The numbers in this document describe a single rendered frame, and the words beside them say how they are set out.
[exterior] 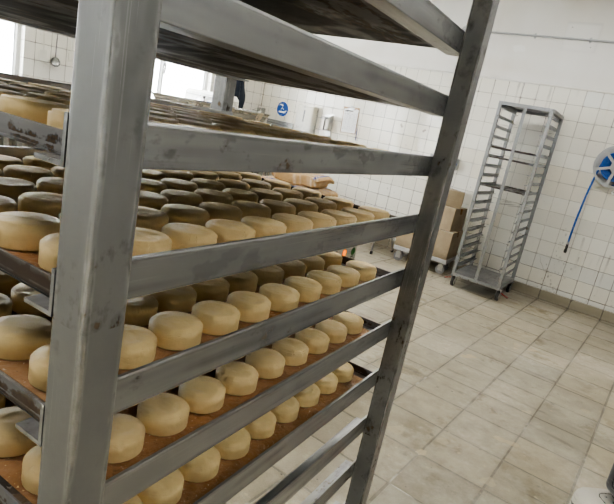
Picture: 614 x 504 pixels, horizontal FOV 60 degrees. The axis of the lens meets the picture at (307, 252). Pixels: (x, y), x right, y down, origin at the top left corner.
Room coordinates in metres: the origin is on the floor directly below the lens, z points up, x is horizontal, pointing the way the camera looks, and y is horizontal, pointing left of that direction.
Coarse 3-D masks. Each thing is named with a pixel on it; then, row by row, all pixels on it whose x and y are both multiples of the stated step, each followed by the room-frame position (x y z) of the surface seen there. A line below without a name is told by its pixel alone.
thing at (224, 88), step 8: (216, 80) 1.04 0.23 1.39; (224, 80) 1.03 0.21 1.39; (232, 80) 1.04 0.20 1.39; (216, 88) 1.04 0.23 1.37; (224, 88) 1.03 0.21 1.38; (232, 88) 1.05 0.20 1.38; (216, 96) 1.04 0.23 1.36; (224, 96) 1.03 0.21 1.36; (232, 96) 1.05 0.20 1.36; (216, 104) 1.03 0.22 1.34; (224, 104) 1.03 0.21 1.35; (232, 104) 1.05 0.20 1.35
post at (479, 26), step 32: (480, 0) 0.82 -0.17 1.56; (480, 32) 0.81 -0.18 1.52; (480, 64) 0.82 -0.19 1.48; (448, 96) 0.82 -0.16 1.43; (448, 128) 0.82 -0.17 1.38; (448, 160) 0.81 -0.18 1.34; (448, 192) 0.83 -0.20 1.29; (416, 224) 0.82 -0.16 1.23; (416, 256) 0.81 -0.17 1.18; (416, 288) 0.81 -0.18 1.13; (384, 352) 0.82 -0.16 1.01; (384, 384) 0.81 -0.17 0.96; (384, 416) 0.81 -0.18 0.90; (352, 480) 0.82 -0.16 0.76
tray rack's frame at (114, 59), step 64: (128, 0) 0.28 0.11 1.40; (128, 64) 0.28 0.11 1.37; (128, 128) 0.29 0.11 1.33; (64, 192) 0.29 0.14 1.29; (128, 192) 0.29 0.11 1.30; (64, 256) 0.29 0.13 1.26; (128, 256) 0.30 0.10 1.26; (64, 320) 0.28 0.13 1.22; (64, 384) 0.28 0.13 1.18; (64, 448) 0.28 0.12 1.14
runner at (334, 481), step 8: (344, 464) 0.85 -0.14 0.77; (352, 464) 0.81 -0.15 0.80; (336, 472) 0.82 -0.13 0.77; (344, 472) 0.79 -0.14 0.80; (352, 472) 0.82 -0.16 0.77; (328, 480) 0.79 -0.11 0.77; (336, 480) 0.76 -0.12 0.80; (344, 480) 0.79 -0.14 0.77; (320, 488) 0.77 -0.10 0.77; (328, 488) 0.74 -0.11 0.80; (336, 488) 0.77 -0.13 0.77; (312, 496) 0.75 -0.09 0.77; (320, 496) 0.72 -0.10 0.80; (328, 496) 0.75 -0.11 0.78
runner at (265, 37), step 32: (192, 0) 0.36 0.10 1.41; (224, 0) 0.38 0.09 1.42; (192, 32) 0.36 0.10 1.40; (224, 32) 0.39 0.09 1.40; (256, 32) 0.42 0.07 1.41; (288, 32) 0.45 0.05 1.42; (288, 64) 0.46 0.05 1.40; (320, 64) 0.50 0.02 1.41; (352, 64) 0.55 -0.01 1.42; (384, 96) 0.63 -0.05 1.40; (416, 96) 0.72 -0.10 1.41
